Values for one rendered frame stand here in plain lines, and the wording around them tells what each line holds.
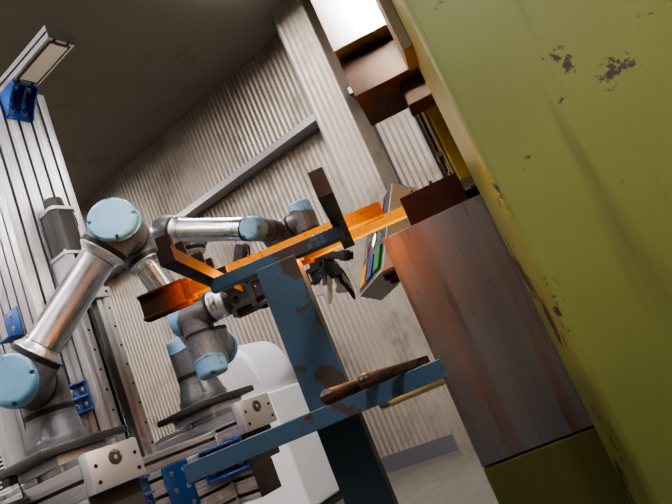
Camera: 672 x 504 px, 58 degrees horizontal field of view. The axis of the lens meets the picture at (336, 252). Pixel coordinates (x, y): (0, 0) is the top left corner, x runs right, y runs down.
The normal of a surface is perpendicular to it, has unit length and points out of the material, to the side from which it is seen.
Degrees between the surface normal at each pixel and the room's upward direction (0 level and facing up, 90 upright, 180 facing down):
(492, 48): 90
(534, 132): 90
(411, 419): 90
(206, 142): 90
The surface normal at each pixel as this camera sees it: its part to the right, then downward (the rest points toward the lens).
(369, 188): -0.54, 0.02
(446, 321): -0.25, -0.14
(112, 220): 0.15, -0.39
